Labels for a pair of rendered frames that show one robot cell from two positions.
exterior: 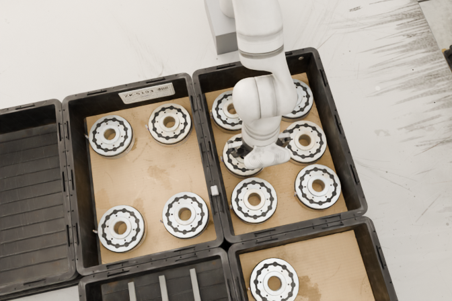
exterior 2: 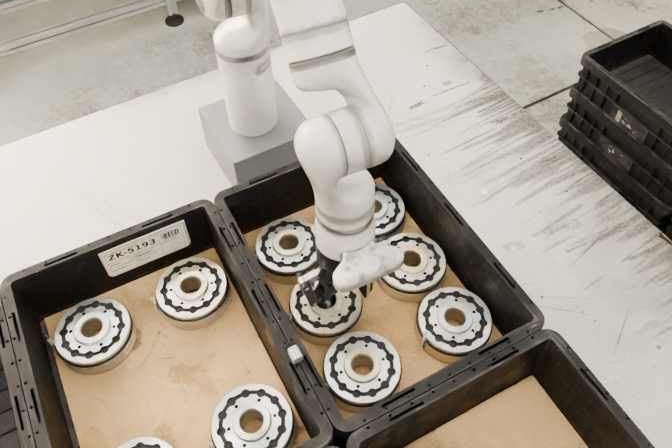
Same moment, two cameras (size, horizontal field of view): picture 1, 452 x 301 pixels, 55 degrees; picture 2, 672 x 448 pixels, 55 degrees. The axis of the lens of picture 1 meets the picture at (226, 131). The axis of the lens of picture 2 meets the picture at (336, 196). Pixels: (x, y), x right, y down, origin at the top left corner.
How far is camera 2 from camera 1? 0.25 m
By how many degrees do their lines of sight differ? 22
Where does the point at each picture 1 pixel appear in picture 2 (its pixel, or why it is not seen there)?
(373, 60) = (465, 159)
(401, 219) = (591, 359)
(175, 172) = (217, 364)
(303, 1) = not seen: hidden behind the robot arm
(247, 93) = (319, 129)
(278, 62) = (354, 69)
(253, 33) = (310, 25)
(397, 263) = not seen: hidden behind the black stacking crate
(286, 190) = (408, 343)
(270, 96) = (355, 127)
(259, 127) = (347, 200)
